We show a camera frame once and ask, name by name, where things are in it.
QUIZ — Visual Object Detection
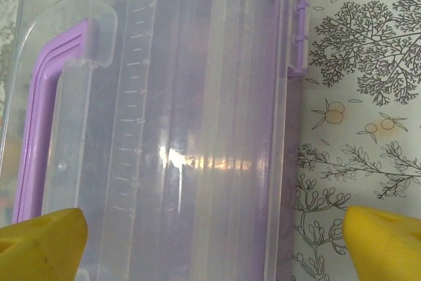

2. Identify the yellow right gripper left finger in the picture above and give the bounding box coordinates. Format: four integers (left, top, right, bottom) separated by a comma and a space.
0, 207, 89, 281

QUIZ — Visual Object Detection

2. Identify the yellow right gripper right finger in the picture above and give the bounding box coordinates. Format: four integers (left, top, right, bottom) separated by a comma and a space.
341, 205, 421, 281

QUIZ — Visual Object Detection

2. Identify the purple plastic tool box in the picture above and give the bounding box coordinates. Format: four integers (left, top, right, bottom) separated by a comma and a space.
0, 0, 312, 281

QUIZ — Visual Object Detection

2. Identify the floral printed tablecloth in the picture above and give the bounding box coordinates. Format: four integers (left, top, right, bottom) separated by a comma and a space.
0, 0, 421, 281

